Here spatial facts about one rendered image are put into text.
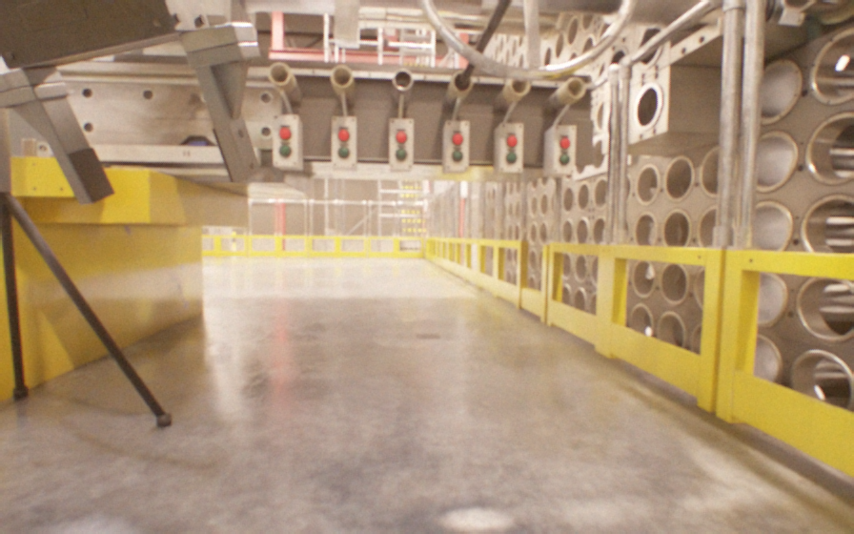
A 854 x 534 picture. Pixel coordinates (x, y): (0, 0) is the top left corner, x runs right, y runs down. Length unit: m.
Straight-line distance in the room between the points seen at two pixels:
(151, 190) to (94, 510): 0.80
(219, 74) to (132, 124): 1.35
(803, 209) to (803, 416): 1.23
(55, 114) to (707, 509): 0.93
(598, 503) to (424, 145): 1.10
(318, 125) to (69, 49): 1.14
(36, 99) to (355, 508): 0.63
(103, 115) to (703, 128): 2.32
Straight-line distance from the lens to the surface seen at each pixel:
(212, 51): 0.35
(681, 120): 2.28
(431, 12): 0.77
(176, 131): 1.64
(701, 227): 2.61
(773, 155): 2.48
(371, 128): 1.47
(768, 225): 2.46
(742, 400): 1.20
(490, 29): 1.04
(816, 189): 2.17
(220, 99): 0.35
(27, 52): 0.42
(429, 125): 1.48
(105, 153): 1.62
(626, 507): 0.82
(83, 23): 0.38
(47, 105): 0.44
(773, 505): 0.94
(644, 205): 3.01
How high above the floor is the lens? 0.41
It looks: 4 degrees down
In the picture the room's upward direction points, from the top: 1 degrees clockwise
